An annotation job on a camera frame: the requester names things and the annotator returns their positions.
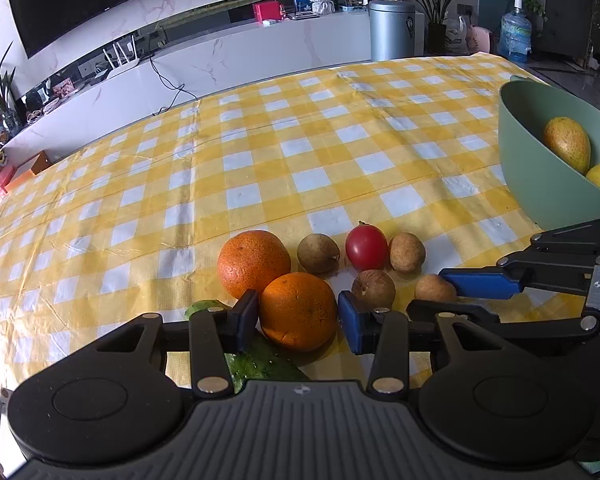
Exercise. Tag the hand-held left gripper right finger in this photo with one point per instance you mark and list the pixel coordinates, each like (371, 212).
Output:
(350, 321)

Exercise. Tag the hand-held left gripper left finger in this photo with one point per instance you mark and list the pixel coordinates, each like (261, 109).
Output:
(245, 321)

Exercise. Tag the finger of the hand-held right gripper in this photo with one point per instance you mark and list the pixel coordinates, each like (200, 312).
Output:
(480, 284)
(530, 335)

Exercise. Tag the brown kiwi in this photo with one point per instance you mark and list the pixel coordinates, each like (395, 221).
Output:
(373, 289)
(318, 253)

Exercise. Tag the green cucumber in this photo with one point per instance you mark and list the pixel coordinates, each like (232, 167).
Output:
(267, 367)

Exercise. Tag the orange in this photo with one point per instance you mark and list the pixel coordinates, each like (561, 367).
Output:
(298, 311)
(252, 262)

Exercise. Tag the red cherry tomato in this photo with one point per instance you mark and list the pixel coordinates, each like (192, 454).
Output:
(366, 246)

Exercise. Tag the green colander bowl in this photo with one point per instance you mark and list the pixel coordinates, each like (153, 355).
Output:
(530, 175)

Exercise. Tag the yellow-green pear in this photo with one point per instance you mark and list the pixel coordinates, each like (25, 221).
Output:
(567, 142)

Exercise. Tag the yellow checkered tablecloth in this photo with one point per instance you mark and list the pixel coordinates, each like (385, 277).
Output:
(280, 160)

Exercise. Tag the pink small appliance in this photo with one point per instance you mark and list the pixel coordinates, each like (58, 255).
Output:
(480, 40)

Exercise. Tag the white plastic bag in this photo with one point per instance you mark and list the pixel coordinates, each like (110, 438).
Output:
(456, 35)

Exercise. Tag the blue water jug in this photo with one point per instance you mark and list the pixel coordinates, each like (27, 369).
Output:
(515, 35)

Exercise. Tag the orange cardboard box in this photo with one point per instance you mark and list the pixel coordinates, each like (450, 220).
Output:
(30, 170)

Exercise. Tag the white marble tv console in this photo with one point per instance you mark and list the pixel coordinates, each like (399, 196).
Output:
(255, 55)

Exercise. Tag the grey metal trash can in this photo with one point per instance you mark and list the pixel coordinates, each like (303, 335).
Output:
(391, 32)

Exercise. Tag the potted plant in black pot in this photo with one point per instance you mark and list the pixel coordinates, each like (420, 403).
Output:
(435, 10)

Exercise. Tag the dark grey cabinet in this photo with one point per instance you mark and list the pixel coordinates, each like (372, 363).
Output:
(565, 15)

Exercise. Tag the white router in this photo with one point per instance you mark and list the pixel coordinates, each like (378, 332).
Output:
(122, 65)

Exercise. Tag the pink box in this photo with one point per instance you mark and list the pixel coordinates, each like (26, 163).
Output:
(266, 11)

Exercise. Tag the white woven basket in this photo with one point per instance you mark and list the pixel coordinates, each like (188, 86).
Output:
(321, 1)

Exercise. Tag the green long-leaf plant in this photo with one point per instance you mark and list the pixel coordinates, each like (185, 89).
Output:
(2, 95)

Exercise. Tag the small photo frame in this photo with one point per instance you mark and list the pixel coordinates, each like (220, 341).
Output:
(63, 88)

